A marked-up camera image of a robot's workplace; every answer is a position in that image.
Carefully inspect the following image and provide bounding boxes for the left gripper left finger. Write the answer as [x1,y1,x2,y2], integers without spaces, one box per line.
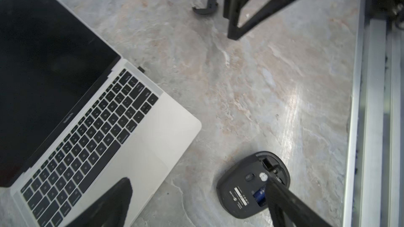
[68,178,133,227]

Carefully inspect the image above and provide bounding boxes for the black wireless mouse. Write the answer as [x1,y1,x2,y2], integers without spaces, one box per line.
[216,151,290,219]

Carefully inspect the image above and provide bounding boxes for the aluminium front rail frame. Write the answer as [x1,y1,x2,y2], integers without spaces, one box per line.
[342,0,404,227]

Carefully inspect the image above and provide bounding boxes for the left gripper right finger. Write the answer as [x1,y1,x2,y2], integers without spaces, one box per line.
[265,178,330,227]

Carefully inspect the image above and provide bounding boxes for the small usb mouse receiver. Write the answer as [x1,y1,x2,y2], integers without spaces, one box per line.
[137,66,145,74]

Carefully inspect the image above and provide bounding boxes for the silver laptop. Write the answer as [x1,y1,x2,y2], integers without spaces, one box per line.
[1,0,202,227]

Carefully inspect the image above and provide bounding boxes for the black mouse battery cover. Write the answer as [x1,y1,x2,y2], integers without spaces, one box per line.
[192,0,218,16]

